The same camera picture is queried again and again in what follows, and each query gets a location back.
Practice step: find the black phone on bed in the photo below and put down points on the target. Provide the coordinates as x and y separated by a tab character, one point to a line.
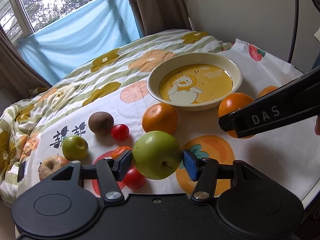
21	171

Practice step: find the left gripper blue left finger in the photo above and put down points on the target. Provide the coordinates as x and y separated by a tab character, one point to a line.
121	165

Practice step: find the light blue window cloth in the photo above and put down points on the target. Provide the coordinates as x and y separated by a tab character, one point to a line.
84	34

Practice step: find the cream bowl with duck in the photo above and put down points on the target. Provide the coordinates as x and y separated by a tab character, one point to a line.
194	81

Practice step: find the floral striped quilt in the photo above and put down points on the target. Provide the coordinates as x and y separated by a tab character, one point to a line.
24	121

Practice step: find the white fruit print cloth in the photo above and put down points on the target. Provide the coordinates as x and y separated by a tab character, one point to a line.
288	155

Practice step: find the brown curtain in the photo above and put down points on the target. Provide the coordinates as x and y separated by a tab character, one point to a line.
154	16
16	74

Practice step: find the mandarin orange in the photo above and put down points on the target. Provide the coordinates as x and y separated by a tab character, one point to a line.
160	117

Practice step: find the brown kiwi fruit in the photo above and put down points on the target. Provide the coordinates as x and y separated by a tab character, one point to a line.
101	123

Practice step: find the large green apple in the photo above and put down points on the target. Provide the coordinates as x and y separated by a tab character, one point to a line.
156	155

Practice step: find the brown left curtain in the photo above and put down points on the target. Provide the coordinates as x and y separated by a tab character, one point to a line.
16	74

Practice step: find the person right hand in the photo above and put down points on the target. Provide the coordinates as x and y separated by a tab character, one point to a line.
317	126

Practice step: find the small orange behind gripper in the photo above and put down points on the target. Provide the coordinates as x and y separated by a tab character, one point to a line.
267	90

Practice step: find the brown right curtain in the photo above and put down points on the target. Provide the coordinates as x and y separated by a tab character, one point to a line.
154	16

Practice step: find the wrinkled old red apple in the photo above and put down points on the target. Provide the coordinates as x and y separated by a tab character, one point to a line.
51	165

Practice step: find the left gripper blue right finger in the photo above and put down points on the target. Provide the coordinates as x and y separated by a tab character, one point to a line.
193	165

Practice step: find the red cherry tomato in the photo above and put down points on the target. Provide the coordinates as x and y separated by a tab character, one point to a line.
120	132
133	179

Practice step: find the small green apple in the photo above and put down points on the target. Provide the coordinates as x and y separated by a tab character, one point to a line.
75	148

